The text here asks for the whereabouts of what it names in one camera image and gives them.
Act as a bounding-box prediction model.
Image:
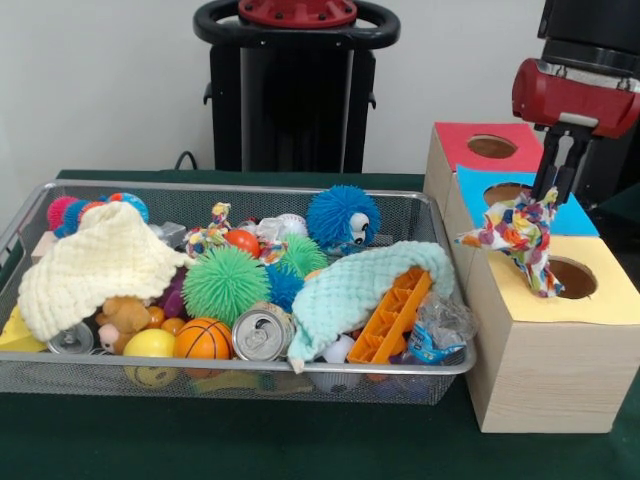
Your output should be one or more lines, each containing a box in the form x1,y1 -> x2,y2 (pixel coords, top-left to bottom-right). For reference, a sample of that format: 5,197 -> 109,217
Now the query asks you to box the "wooden three-hole box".
423,122 -> 640,434

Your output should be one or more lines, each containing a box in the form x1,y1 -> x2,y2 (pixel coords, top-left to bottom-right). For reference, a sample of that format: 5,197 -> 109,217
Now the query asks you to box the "clear plastic packet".
405,290 -> 479,364

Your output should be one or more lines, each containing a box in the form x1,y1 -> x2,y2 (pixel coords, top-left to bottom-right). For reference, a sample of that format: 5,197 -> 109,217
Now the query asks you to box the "mint green waffle cloth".
288,241 -> 456,373

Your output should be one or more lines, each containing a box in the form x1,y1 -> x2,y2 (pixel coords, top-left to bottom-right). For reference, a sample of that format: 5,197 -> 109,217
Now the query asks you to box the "green spiky ball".
181,245 -> 272,330

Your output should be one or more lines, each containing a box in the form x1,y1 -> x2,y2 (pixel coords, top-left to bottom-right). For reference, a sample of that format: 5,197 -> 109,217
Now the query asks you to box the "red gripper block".
512,57 -> 640,206

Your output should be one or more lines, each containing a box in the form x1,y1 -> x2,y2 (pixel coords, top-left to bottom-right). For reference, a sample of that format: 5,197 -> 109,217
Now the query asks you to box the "cream waffle cloth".
17,201 -> 191,342

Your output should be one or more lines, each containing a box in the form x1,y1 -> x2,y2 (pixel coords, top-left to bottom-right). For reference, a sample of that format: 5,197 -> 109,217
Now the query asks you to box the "large blue spiky ball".
305,185 -> 382,251

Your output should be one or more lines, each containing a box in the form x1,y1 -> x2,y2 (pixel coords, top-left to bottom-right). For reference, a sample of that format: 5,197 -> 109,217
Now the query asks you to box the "silver drink can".
232,303 -> 297,362

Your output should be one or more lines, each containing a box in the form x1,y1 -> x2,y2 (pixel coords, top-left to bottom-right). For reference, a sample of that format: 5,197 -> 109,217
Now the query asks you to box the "yellow ball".
122,328 -> 178,360

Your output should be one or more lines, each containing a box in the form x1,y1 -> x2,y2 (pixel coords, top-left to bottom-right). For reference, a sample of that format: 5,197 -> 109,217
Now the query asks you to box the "clear mesh bin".
0,180 -> 477,406

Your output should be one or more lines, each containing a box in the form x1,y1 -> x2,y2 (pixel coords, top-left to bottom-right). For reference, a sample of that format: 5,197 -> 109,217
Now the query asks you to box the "black panel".
582,135 -> 640,246

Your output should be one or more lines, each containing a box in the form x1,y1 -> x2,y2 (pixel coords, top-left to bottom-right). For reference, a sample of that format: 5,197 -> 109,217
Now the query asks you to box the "small brown teddy bear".
96,296 -> 151,354

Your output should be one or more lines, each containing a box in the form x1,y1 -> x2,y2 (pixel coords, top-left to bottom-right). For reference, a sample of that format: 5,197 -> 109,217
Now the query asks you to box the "colourful patterned cloth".
454,187 -> 567,299

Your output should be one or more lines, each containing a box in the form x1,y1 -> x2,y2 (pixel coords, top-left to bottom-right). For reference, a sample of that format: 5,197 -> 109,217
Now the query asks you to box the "small orange basketball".
174,317 -> 239,361

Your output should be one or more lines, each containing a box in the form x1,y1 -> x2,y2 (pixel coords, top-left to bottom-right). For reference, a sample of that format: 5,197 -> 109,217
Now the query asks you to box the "orange plastic gear toy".
347,267 -> 434,365

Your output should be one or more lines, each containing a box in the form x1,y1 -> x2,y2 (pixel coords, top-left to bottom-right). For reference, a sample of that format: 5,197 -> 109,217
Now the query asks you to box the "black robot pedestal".
193,0 -> 402,173

